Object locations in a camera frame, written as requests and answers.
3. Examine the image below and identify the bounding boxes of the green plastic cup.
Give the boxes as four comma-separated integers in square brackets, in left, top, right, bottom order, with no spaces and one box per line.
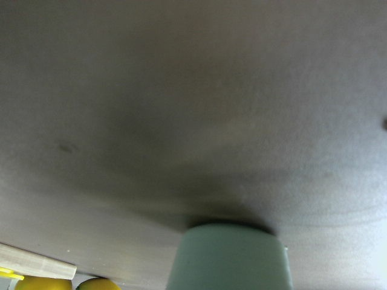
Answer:
[166,224,293,289]

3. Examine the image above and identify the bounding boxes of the wooden cutting board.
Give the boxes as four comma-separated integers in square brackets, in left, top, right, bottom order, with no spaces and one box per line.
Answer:
[1,244,77,280]

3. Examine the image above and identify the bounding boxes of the whole yellow lemon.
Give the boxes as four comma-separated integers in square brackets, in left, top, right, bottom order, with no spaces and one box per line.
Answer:
[15,276,73,290]
[76,278,121,290]

